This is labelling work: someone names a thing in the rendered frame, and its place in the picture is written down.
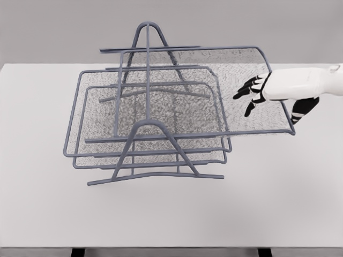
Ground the grey wire tray rack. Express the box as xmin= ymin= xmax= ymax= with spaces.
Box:
xmin=87 ymin=21 xmax=225 ymax=187

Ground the small grey mesh folder tray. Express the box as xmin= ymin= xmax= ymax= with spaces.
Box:
xmin=72 ymin=82 xmax=229 ymax=170

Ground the medium grey mesh folder tray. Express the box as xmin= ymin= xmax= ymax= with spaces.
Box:
xmin=62 ymin=65 xmax=233 ymax=159

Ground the large grey mesh folder tray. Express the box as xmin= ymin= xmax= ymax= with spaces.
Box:
xmin=114 ymin=46 xmax=296 ymax=139

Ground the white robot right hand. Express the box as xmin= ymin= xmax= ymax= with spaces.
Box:
xmin=232 ymin=66 xmax=324 ymax=126

